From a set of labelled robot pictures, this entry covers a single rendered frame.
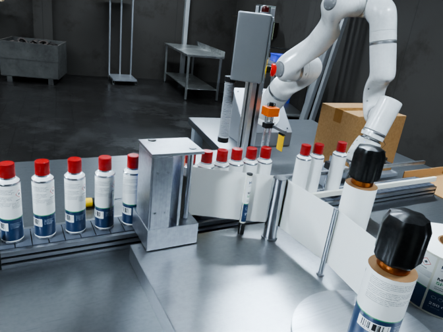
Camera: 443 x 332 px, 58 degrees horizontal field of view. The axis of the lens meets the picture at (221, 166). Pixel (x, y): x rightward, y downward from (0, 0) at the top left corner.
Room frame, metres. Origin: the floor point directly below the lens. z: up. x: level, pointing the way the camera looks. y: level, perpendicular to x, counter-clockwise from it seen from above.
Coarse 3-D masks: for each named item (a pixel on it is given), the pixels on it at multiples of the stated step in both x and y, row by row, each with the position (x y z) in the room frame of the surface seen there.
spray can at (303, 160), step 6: (306, 144) 1.30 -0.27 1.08; (306, 150) 1.28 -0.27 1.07; (300, 156) 1.28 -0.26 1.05; (306, 156) 1.28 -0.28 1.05; (300, 162) 1.27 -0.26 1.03; (306, 162) 1.27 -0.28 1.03; (294, 168) 1.29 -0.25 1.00; (300, 168) 1.27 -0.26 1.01; (306, 168) 1.27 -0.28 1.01; (294, 174) 1.28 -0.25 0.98; (300, 174) 1.27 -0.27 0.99; (306, 174) 1.27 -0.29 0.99; (294, 180) 1.28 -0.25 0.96; (300, 180) 1.27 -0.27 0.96; (306, 180) 1.28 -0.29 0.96; (300, 186) 1.27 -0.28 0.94
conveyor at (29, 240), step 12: (396, 180) 1.61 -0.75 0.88; (384, 192) 1.47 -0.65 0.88; (120, 216) 1.02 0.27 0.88; (192, 216) 1.08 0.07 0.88; (60, 228) 0.92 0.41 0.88; (120, 228) 0.96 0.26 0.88; (132, 228) 0.97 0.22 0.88; (0, 240) 0.83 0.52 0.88; (24, 240) 0.85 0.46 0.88; (36, 240) 0.85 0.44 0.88; (48, 240) 0.86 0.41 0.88; (60, 240) 0.87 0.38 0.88
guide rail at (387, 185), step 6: (402, 180) 1.53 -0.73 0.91; (408, 180) 1.54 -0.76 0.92; (414, 180) 1.55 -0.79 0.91; (420, 180) 1.57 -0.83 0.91; (426, 180) 1.59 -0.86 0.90; (432, 180) 1.61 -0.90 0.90; (378, 186) 1.45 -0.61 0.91; (384, 186) 1.46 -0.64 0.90; (390, 186) 1.48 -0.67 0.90; (396, 186) 1.50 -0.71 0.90; (312, 192) 1.29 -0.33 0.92; (318, 192) 1.30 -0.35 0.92; (324, 192) 1.31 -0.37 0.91; (330, 192) 1.32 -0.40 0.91; (336, 192) 1.34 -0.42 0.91
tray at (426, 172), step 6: (432, 168) 1.88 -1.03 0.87; (438, 168) 1.91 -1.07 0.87; (408, 174) 1.80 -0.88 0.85; (414, 174) 1.82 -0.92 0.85; (420, 174) 1.84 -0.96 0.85; (426, 174) 1.87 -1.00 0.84; (432, 174) 1.89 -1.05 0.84; (438, 174) 1.91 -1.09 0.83; (438, 180) 1.81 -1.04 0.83; (438, 186) 1.73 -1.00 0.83; (438, 192) 1.66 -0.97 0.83
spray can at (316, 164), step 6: (318, 144) 1.32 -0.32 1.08; (318, 150) 1.31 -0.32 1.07; (312, 156) 1.31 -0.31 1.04; (318, 156) 1.31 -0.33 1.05; (312, 162) 1.31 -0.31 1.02; (318, 162) 1.30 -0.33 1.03; (312, 168) 1.30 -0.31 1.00; (318, 168) 1.30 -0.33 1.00; (312, 174) 1.30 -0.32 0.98; (318, 174) 1.30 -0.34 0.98; (312, 180) 1.30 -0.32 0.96; (318, 180) 1.31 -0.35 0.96; (306, 186) 1.31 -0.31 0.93; (312, 186) 1.30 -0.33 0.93
